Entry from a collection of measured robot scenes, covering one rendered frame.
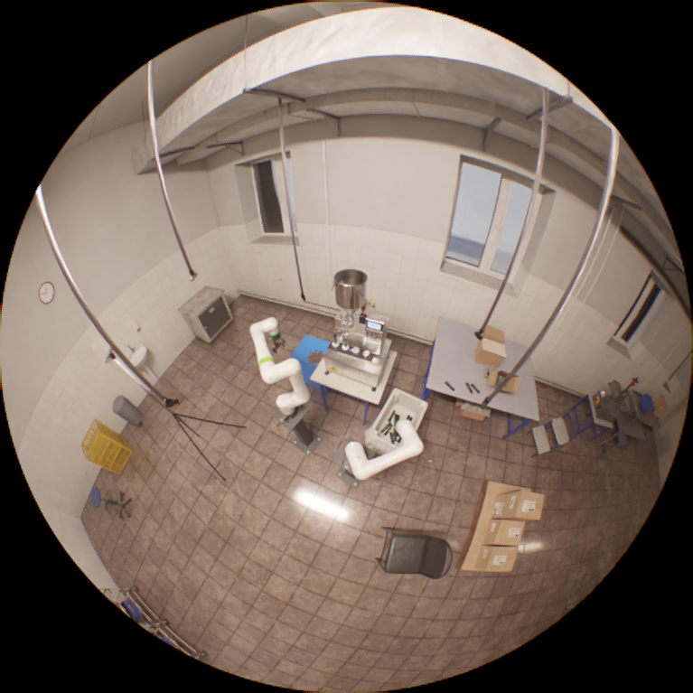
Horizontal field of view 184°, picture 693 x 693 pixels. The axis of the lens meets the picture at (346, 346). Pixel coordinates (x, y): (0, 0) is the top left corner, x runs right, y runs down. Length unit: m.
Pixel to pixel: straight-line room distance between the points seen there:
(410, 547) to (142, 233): 5.31
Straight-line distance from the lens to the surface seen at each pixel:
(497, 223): 3.32
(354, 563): 2.81
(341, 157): 3.08
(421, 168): 2.82
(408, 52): 1.60
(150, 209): 4.36
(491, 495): 3.08
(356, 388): 2.27
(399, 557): 2.20
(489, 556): 2.89
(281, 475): 2.84
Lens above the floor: 2.70
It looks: 48 degrees down
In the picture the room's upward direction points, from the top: 1 degrees counter-clockwise
